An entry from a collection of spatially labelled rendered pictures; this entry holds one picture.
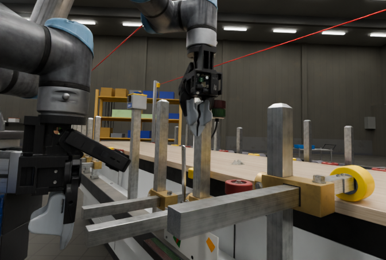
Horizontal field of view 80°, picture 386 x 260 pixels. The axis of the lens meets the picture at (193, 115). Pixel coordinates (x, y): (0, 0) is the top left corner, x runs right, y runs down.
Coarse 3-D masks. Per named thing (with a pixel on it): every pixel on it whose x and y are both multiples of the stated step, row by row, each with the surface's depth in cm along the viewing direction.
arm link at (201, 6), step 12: (192, 0) 56; (204, 0) 55; (216, 0) 57; (180, 12) 56; (192, 12) 55; (204, 12) 54; (216, 12) 57; (192, 24) 55; (204, 24) 54; (216, 24) 57
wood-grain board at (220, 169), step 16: (112, 144) 242; (128, 144) 251; (144, 144) 260; (176, 160) 121; (192, 160) 123; (224, 160) 127; (256, 160) 132; (224, 176) 84; (240, 176) 80; (304, 176) 84; (384, 176) 90; (384, 192) 63; (336, 208) 54; (352, 208) 51; (368, 208) 49; (384, 208) 49; (384, 224) 46
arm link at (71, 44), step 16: (64, 32) 35; (80, 32) 37; (64, 48) 35; (80, 48) 37; (48, 64) 34; (64, 64) 35; (80, 64) 37; (48, 80) 35; (64, 80) 35; (80, 80) 37
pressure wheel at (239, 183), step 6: (228, 180) 70; (234, 180) 70; (240, 180) 68; (228, 186) 66; (234, 186) 65; (240, 186) 64; (246, 186) 64; (252, 186) 67; (228, 192) 66; (234, 192) 64
